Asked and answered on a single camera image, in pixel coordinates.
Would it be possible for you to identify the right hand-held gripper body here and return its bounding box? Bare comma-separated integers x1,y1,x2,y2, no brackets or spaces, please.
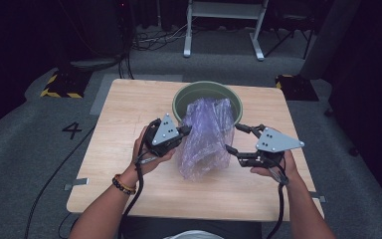
255,127,305,167

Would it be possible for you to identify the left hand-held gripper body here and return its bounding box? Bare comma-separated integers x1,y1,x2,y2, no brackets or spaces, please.
143,113,184,157

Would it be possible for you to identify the purple plastic trash bag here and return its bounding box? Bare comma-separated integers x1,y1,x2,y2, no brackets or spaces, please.
175,97,236,182

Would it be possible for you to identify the green plastic trash bin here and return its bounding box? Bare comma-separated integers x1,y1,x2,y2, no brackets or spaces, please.
172,81,244,127

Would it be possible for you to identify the person's right hand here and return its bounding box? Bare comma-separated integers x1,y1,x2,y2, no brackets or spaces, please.
250,150,302,186

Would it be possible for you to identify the person's left hand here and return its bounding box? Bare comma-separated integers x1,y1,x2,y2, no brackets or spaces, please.
123,124,177,183

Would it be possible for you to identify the black yellow striped base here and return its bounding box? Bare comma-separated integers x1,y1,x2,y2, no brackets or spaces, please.
40,69,93,100
275,74,320,102

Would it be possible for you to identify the grey tape strip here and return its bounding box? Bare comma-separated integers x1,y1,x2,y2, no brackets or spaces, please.
64,177,90,192
309,191,327,204

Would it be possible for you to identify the black folding stand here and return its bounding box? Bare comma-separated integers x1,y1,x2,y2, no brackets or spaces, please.
265,13,314,61

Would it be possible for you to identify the grey pillar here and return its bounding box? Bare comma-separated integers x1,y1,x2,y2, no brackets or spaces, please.
298,0,362,81

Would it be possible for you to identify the black equipment stand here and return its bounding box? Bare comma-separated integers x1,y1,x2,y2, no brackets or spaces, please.
56,0,135,81

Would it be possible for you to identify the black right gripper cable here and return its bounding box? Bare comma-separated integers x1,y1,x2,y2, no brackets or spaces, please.
267,158,290,239

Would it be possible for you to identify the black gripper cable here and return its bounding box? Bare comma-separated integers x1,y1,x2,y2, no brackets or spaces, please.
117,119,162,239
267,158,290,239

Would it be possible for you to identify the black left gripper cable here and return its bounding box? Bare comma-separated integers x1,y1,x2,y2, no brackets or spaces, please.
117,119,162,239

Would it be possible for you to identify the beaded bracelet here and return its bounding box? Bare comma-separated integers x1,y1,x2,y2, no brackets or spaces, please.
111,173,137,196

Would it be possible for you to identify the bundle of floor cables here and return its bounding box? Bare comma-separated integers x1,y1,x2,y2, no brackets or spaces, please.
130,23,193,53

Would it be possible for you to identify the white metal stand frame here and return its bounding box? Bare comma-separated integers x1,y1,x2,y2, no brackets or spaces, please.
183,0,270,62

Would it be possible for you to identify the black floor cable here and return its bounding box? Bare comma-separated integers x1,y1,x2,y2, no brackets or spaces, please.
24,123,97,239

